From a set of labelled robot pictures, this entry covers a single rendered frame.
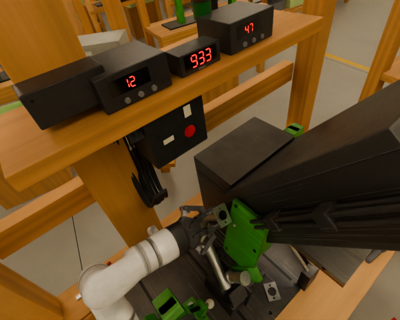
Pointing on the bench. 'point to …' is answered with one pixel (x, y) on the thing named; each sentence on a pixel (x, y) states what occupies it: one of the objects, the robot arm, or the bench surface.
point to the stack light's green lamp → (201, 9)
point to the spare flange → (270, 295)
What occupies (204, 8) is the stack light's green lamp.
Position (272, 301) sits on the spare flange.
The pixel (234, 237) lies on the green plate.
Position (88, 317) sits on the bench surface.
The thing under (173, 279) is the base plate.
